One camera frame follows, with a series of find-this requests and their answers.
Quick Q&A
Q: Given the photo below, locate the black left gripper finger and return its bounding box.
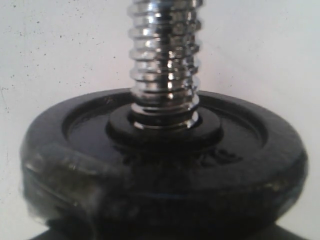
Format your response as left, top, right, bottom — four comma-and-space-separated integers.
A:
32, 224, 304, 240

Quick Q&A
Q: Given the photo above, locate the chrome threaded dumbbell bar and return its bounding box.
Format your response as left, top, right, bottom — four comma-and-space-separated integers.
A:
128, 0, 203, 130

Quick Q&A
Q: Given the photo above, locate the black weight plate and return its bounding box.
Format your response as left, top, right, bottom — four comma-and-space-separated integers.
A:
20, 89, 308, 228

